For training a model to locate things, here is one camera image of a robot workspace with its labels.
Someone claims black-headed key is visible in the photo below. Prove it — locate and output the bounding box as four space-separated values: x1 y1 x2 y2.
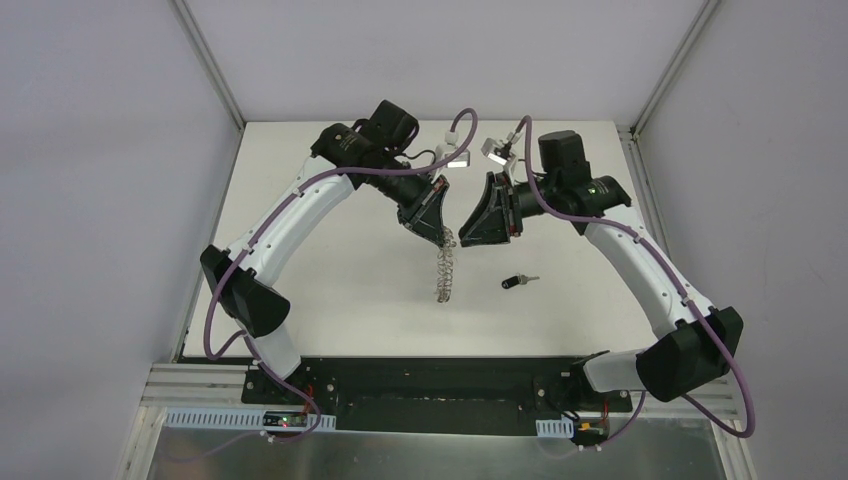
501 274 540 290

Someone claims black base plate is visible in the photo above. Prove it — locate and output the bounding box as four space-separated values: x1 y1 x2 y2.
241 356 632 436

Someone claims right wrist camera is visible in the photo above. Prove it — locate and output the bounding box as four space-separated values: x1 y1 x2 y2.
481 138 518 184

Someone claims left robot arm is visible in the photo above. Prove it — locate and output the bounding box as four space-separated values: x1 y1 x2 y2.
200 100 449 405

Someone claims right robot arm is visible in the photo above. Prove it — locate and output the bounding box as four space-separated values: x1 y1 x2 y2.
459 130 743 410

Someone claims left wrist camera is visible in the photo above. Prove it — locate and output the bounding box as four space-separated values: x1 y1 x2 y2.
432 131 471 176

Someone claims metal disc with keyrings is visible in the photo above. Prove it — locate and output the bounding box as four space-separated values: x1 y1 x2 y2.
435 227 457 304

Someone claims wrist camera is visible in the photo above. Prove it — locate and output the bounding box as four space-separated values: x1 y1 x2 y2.
432 131 471 176
481 138 518 184

